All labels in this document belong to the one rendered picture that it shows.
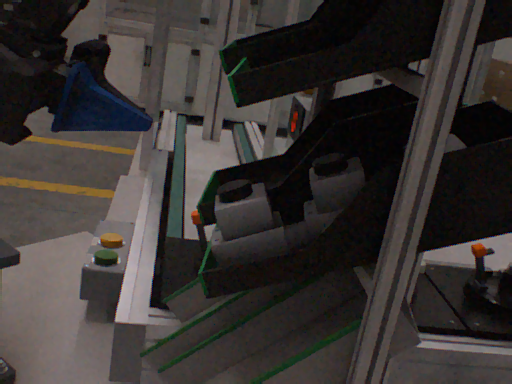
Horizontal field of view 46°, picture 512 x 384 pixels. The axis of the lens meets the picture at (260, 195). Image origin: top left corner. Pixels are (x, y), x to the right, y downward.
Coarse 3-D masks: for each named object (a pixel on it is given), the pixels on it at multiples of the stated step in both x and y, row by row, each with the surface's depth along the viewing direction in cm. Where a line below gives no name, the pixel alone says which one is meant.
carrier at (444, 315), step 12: (420, 276) 114; (420, 288) 109; (432, 288) 110; (420, 300) 104; (432, 300) 105; (444, 300) 106; (420, 312) 100; (432, 312) 101; (444, 312) 102; (420, 324) 96; (432, 324) 97; (444, 324) 98; (456, 324) 98
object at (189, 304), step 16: (192, 288) 79; (256, 288) 65; (272, 288) 65; (288, 288) 65; (176, 304) 80; (192, 304) 80; (208, 304) 80; (224, 304) 66; (240, 304) 66; (256, 304) 65; (192, 320) 80; (208, 320) 66; (224, 320) 66; (176, 336) 67; (192, 336) 67; (208, 336) 67; (144, 352) 68; (160, 352) 68; (176, 352) 68
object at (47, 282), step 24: (48, 240) 126; (72, 240) 128; (24, 264) 115; (48, 264) 117; (72, 264) 118; (24, 288) 107; (48, 288) 109; (72, 288) 110; (0, 312) 99; (24, 312) 100; (48, 312) 101; (72, 312) 103; (0, 336) 93; (24, 336) 94; (48, 336) 95; (24, 360) 89; (48, 360) 90
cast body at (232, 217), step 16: (224, 192) 51; (240, 192) 50; (256, 192) 51; (224, 208) 50; (240, 208) 50; (256, 208) 50; (224, 224) 50; (240, 224) 50; (256, 224) 50; (272, 224) 51; (304, 224) 53; (224, 240) 51; (240, 240) 51; (256, 240) 51; (272, 240) 51; (288, 240) 53; (304, 240) 53; (224, 256) 51; (240, 256) 51; (256, 256) 51
